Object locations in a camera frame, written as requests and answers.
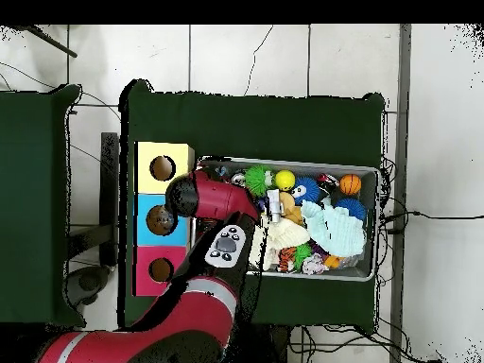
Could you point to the black flat panel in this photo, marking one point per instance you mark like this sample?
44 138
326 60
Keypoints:
110 174

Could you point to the orange striped tiger toy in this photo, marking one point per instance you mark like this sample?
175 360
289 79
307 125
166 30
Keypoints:
286 259

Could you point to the orange basketball toy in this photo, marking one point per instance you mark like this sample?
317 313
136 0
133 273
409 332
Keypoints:
350 184

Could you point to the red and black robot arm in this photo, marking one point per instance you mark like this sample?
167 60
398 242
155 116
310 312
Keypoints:
204 198

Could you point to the dark green table cloth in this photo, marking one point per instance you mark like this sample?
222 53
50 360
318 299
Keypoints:
249 128

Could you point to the yellow ball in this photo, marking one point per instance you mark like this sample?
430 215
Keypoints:
285 180

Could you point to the shallow clear mesh bin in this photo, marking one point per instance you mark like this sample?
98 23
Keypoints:
370 261

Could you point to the grey metal toy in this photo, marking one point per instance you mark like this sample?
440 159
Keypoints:
274 206

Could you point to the light blue waffle cloth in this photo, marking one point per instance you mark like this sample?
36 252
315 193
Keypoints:
336 231

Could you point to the dark thin rod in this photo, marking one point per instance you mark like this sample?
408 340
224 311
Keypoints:
49 41

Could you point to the cream waffle cloth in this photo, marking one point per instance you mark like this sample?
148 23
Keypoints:
281 238

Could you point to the green cloth side table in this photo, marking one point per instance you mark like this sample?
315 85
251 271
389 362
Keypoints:
34 204

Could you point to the grey stand base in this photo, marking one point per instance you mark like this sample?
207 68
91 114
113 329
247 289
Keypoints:
87 281

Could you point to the large green spiky ball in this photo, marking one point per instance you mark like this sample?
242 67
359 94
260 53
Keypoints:
259 179

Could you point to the blue spiky ball with eyes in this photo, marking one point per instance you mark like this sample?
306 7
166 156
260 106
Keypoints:
306 190

